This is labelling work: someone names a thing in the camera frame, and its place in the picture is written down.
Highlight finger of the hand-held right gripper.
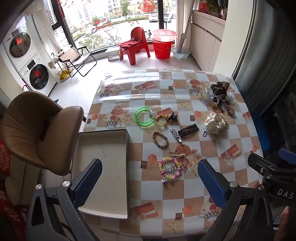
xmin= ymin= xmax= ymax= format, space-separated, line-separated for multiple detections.
xmin=279 ymin=148 xmax=296 ymax=165
xmin=248 ymin=152 xmax=281 ymax=177

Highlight gold ring bracelet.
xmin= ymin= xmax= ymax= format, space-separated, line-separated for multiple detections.
xmin=154 ymin=114 xmax=168 ymax=127

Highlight silver rhinestone hair clip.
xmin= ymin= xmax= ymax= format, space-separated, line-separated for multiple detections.
xmin=170 ymin=128 xmax=183 ymax=144

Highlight clear claw clip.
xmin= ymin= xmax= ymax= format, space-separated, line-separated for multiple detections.
xmin=199 ymin=85 xmax=214 ymax=106

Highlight light blue basin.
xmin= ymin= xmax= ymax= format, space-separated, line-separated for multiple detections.
xmin=171 ymin=46 xmax=191 ymax=59

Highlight grey cardboard box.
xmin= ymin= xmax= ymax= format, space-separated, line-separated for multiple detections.
xmin=70 ymin=129 xmax=129 ymax=219

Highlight white dryer with dark door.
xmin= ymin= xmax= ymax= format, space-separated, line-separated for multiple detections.
xmin=3 ymin=15 xmax=43 ymax=70

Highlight pink plastic basin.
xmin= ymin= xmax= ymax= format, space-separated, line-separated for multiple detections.
xmin=153 ymin=29 xmax=177 ymax=43

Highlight leopard print scrunchie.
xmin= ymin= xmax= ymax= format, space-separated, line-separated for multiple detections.
xmin=210 ymin=81 xmax=231 ymax=102

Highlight brown leather chair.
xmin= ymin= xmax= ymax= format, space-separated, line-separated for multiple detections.
xmin=1 ymin=91 xmax=85 ymax=176

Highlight red window decoration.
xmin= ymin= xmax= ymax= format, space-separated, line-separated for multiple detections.
xmin=139 ymin=0 xmax=158 ymax=12

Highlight white polka dot scrunchie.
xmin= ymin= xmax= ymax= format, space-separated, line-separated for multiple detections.
xmin=205 ymin=112 xmax=229 ymax=135

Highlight white cabinet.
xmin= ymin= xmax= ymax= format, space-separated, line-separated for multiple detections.
xmin=190 ymin=9 xmax=226 ymax=73

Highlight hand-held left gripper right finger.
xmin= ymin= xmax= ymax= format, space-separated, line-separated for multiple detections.
xmin=198 ymin=159 xmax=275 ymax=241

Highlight red plastic chair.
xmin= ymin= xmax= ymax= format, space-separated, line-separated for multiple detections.
xmin=119 ymin=27 xmax=151 ymax=65

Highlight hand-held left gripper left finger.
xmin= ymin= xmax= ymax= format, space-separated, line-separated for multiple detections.
xmin=26 ymin=159 xmax=103 ymax=241

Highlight grey mop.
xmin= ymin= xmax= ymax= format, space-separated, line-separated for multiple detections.
xmin=177 ymin=9 xmax=194 ymax=54

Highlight dark beaded hair clip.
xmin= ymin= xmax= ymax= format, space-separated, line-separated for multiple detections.
xmin=178 ymin=124 xmax=199 ymax=138

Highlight white low stool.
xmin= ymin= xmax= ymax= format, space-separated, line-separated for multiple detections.
xmin=105 ymin=46 xmax=121 ymax=61

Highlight white washing machine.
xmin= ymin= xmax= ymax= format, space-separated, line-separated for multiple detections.
xmin=18 ymin=53 xmax=60 ymax=96

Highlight red plastic bucket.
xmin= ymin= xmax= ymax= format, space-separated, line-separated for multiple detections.
xmin=152 ymin=39 xmax=174 ymax=59

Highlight brown braided bracelet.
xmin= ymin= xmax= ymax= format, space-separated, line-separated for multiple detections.
xmin=153 ymin=131 xmax=168 ymax=148

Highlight beige seat cushion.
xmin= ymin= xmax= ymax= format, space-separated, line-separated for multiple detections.
xmin=5 ymin=158 xmax=43 ymax=207

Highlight green hoop bangles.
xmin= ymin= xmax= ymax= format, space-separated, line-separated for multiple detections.
xmin=135 ymin=107 xmax=154 ymax=127

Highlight person's right hand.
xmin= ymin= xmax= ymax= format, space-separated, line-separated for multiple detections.
xmin=274 ymin=206 xmax=296 ymax=241

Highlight red patterned cushion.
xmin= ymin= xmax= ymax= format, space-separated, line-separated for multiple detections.
xmin=0 ymin=141 xmax=11 ymax=176

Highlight black folding chair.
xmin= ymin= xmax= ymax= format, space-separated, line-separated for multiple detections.
xmin=58 ymin=45 xmax=97 ymax=77

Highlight pink yellow bead bracelet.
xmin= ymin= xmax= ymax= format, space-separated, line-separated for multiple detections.
xmin=159 ymin=157 xmax=181 ymax=183

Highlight red patterned cloth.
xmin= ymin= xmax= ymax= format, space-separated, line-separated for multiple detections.
xmin=0 ymin=192 xmax=29 ymax=241

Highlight grey refrigerator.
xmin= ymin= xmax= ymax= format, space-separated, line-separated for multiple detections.
xmin=232 ymin=0 xmax=296 ymax=116

